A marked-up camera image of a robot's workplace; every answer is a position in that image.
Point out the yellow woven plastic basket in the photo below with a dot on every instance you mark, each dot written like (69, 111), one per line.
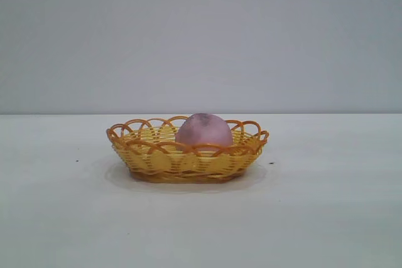
(188, 164)

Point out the pink peach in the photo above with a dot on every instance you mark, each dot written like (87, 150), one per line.
(204, 133)

